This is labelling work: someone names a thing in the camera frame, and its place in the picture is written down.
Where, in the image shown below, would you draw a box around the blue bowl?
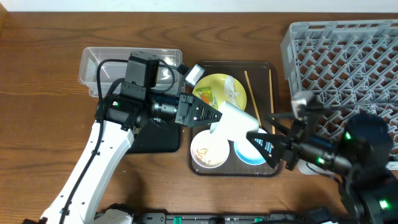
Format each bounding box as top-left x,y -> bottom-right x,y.
234,135 -> 266,166

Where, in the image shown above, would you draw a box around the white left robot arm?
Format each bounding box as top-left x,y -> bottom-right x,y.
38,51 -> 222,223

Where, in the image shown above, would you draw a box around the white cup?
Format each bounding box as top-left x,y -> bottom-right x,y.
210,101 -> 259,141

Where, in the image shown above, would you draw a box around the pink bowl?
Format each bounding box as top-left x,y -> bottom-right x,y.
190,130 -> 230,169

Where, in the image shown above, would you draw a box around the white tissue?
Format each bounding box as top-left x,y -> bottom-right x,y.
224,75 -> 239,107

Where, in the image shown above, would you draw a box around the green orange snack wrapper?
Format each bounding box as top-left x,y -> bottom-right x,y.
195,87 -> 218,110

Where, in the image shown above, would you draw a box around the clear plastic bin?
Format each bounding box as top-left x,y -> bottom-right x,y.
78,47 -> 182,97

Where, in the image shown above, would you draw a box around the yellow plate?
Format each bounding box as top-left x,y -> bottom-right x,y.
192,73 -> 247,110

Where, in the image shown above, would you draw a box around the black waste tray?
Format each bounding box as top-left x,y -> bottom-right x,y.
127,121 -> 180,154

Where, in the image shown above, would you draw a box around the wooden chopstick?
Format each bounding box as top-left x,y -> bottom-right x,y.
269,69 -> 275,134
244,70 -> 262,128

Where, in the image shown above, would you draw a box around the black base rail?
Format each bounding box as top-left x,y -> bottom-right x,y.
93,212 -> 343,224

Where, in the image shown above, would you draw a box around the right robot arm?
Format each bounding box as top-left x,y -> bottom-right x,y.
246,106 -> 397,223

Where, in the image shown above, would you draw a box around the grey dishwasher rack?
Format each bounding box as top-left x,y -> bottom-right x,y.
280,19 -> 398,175

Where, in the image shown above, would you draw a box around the spilled rice and food scraps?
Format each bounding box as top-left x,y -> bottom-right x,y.
195,148 -> 223,166

